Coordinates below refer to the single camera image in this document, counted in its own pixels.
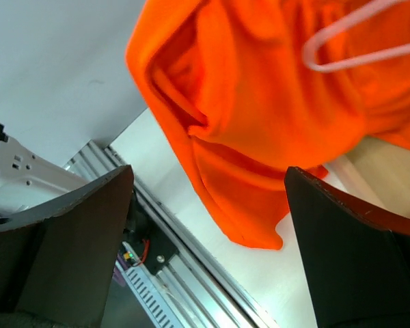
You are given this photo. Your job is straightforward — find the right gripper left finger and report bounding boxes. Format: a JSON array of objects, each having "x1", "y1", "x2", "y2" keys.
[{"x1": 0, "y1": 165, "x2": 134, "y2": 327}]

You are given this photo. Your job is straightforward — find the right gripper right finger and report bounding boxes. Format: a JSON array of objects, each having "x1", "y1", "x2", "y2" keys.
[{"x1": 284, "y1": 167, "x2": 410, "y2": 327}]

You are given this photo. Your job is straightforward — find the orange shorts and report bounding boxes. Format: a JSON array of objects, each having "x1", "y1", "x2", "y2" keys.
[{"x1": 126, "y1": 1, "x2": 410, "y2": 249}]

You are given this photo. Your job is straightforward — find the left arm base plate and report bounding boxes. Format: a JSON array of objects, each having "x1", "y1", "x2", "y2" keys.
[{"x1": 123, "y1": 197, "x2": 179, "y2": 275}]

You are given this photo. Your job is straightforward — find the aluminium mounting rail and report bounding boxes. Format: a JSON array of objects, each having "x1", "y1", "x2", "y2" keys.
[{"x1": 63, "y1": 139, "x2": 281, "y2": 328}]

